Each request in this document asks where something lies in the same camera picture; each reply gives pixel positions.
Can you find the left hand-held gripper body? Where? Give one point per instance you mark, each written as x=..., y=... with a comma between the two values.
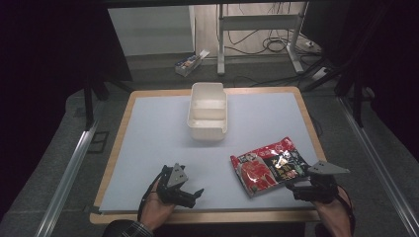
x=178, y=176

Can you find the white board panel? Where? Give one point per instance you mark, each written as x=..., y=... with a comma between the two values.
x=151, y=31

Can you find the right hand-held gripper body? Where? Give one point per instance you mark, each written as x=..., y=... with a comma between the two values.
x=324, y=184

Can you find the dark floor plate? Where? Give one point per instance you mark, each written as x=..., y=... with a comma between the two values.
x=98, y=142

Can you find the person's right hand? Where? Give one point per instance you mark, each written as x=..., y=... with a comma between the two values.
x=336, y=214

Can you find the small printed cardboard box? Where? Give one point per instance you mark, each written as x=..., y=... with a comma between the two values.
x=190, y=63

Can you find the white plastic storage box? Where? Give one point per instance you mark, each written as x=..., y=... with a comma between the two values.
x=207, y=113

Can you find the light blue table mat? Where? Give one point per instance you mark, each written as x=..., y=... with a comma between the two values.
x=158, y=148

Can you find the red snack packet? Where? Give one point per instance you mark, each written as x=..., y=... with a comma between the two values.
x=268, y=168

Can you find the person's left hand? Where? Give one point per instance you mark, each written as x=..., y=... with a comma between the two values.
x=154, y=210

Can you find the black stand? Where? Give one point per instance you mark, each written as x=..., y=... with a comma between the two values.
x=357, y=98
x=89, y=102

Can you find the white power strip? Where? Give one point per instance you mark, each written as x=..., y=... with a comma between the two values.
x=319, y=74

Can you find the white metal desk frame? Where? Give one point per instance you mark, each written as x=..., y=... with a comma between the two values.
x=260, y=23

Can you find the aluminium rail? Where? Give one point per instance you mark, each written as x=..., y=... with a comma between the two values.
x=378, y=164
x=66, y=184

